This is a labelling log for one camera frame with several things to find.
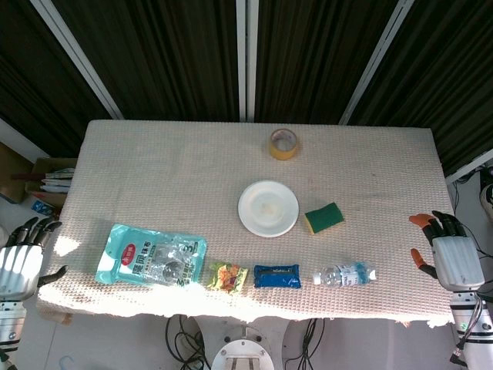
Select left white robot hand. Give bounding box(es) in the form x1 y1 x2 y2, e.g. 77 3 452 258
0 217 69 302

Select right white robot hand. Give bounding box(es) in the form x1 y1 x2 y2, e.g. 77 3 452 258
408 210 485 291

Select yellow green sponge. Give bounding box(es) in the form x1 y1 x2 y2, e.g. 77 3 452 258
304 201 346 236

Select white round plate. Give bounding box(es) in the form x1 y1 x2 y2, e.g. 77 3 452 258
237 180 300 237

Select blue printed wrapper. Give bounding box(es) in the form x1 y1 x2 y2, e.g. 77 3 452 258
30 199 55 217

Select open cardboard box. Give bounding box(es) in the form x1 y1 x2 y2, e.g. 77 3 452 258
24 156 79 208

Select brown cardboard box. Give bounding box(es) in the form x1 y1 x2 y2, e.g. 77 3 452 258
0 141 35 204

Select stack of papers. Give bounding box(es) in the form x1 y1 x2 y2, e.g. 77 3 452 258
39 166 76 193

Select clear plastic water bottle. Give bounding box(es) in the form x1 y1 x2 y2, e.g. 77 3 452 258
312 261 377 287

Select teal dishcloth package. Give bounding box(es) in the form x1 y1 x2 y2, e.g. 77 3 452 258
94 223 208 288

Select beige waffle-weave tablecloth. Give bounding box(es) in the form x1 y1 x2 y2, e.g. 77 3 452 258
36 119 456 329

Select blue foil packet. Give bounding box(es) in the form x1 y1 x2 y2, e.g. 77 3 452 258
253 263 303 289

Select dark pleated curtain panel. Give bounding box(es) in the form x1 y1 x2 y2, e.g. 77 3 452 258
253 0 398 125
0 0 112 159
348 0 493 177
53 0 242 121

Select yellow packing tape roll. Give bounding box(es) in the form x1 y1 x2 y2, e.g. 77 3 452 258
268 128 300 160

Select yellow green snack packet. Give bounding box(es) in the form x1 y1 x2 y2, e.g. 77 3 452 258
206 261 250 294

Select white robot torso base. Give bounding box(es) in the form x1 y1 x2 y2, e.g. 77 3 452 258
191 314 294 370

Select black floor cable bundle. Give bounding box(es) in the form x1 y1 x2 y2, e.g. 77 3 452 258
448 163 493 247
283 318 325 370
164 314 206 370

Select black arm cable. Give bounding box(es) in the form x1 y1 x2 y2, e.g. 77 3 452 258
449 291 493 366

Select white frame post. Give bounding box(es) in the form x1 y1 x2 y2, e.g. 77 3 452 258
29 0 125 120
235 0 260 123
338 0 415 125

